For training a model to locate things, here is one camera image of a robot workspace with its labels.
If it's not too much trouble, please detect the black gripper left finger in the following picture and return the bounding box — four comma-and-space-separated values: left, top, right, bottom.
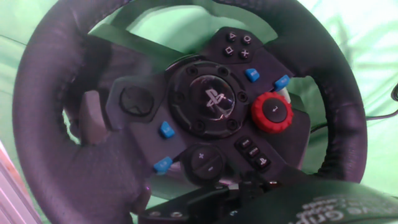
138, 172, 280, 224

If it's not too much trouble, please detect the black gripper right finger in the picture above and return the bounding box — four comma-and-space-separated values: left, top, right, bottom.
217, 180, 398, 224

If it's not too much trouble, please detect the black racing steering wheel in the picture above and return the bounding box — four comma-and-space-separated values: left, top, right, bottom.
11, 0, 368, 224

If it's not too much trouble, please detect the green cloth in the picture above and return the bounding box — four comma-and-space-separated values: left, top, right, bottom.
0, 0, 398, 224

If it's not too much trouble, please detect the thin black wheel cable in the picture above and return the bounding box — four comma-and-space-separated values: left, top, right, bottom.
310, 82, 398, 133

